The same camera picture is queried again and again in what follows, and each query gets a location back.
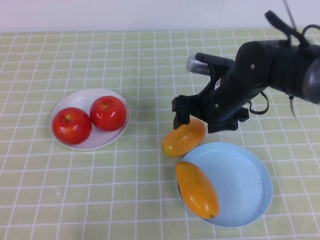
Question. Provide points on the white round plate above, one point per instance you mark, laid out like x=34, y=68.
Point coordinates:
x=100, y=140

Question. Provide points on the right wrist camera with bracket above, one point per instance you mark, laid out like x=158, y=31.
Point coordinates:
x=197, y=66

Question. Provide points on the red apple long dark stem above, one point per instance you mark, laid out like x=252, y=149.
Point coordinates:
x=72, y=126

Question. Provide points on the light blue round plate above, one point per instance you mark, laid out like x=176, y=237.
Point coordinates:
x=240, y=180

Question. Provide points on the green checked tablecloth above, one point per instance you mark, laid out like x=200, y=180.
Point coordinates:
x=125, y=62

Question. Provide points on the red apple short yellowish stem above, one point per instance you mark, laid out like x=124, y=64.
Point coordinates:
x=108, y=113

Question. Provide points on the yellow pointed mango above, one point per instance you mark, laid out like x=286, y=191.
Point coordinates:
x=196, y=190

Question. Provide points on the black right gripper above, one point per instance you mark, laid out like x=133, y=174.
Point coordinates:
x=220, y=100

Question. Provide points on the orange rounded mango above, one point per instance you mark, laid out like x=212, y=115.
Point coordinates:
x=183, y=140

